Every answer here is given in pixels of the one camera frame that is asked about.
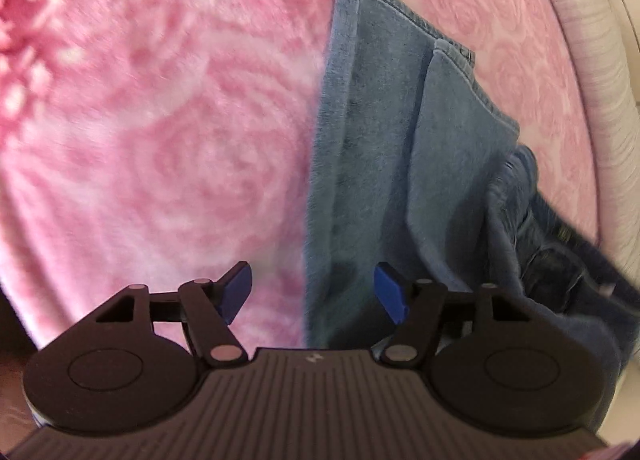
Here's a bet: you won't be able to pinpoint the pink floral fleece blanket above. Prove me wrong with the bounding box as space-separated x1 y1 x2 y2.
1 0 598 347

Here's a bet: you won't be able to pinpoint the blue denim jeans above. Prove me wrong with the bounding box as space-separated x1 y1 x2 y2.
305 0 639 383

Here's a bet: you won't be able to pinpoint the grey-white ribbed mattress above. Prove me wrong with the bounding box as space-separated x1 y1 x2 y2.
550 0 639 277

